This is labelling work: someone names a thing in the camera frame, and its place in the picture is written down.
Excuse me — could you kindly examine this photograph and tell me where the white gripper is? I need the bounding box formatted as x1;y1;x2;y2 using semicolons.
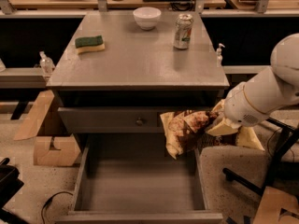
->
205;82;269;150

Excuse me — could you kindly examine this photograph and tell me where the brown chip bag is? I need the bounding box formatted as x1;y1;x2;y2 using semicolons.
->
160;110;219;159

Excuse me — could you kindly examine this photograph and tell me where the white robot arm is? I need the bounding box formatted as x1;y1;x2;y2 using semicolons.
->
206;34;299;136

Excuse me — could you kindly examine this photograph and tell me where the round metal drawer knob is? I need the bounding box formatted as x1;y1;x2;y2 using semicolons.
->
135;118;144;126

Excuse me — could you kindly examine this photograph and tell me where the open grey bottom drawer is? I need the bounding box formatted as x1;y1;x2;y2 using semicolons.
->
57;133;222;224

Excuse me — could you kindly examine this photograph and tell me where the closed grey upper drawer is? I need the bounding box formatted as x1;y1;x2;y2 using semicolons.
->
58;106;174;133

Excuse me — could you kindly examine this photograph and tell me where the grey wooden drawer cabinet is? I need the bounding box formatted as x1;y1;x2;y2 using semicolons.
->
46;10;231;151

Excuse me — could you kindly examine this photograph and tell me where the black chair base right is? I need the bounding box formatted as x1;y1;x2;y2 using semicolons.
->
222;118;299;196

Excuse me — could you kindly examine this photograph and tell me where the white pump bottle right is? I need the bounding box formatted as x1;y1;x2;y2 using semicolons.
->
216;43;225;66

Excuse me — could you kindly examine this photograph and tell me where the cardboard box bottom right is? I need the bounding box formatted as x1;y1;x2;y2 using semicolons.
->
252;187;299;224

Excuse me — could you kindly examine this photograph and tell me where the silver soda can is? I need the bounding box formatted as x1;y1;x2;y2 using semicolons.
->
173;14;193;49

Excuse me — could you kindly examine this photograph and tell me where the white ceramic bowl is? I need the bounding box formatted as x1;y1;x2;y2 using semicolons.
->
133;7;162;30

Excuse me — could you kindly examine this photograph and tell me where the green and yellow sponge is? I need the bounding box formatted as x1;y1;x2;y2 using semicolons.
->
75;35;105;54

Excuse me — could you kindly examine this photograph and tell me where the cardboard box on floor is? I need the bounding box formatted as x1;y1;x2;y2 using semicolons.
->
33;136;80;167

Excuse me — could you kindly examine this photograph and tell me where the clear sanitizer bottle left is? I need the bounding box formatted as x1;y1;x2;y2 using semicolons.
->
39;51;55;76

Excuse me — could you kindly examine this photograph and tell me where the black object bottom left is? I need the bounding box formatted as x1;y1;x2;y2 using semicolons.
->
0;158;29;224

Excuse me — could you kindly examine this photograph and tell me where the black cable on floor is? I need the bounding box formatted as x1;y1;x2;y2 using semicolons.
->
40;190;75;224

